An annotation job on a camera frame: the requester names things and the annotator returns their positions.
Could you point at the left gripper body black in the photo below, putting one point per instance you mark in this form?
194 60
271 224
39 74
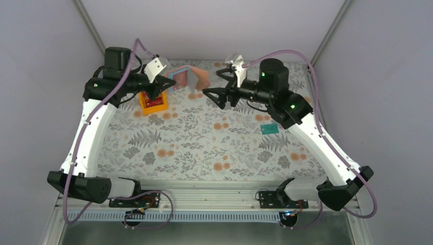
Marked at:
152 86

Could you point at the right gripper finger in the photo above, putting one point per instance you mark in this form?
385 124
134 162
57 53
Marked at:
217 95
227 74

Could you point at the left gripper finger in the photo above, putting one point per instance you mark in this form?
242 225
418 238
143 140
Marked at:
162 86
162 80

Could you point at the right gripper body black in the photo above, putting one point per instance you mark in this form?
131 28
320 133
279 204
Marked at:
232 95

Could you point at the tan leather card holder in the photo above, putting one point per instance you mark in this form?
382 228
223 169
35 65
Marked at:
198 79

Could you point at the teal green card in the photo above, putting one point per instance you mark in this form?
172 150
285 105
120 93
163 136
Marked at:
268 129

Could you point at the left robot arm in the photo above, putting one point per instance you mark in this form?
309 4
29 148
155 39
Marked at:
122 73

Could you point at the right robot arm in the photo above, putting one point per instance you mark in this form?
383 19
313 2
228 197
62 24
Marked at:
344 177

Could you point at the red VIP card in bin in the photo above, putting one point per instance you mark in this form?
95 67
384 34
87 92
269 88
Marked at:
152 103

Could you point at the red card in holder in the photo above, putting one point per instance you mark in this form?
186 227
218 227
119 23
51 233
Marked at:
181 79

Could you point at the yellow plastic bin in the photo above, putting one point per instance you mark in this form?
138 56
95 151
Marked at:
155 109

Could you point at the floral table cloth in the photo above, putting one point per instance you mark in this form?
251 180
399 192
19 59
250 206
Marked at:
196 140

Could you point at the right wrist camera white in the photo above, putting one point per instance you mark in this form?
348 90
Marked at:
235 62

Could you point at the aluminium rail frame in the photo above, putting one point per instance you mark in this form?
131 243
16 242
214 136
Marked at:
193 201

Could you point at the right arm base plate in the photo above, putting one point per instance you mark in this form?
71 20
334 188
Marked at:
273 200

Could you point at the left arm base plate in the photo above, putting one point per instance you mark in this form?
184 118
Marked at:
142 199

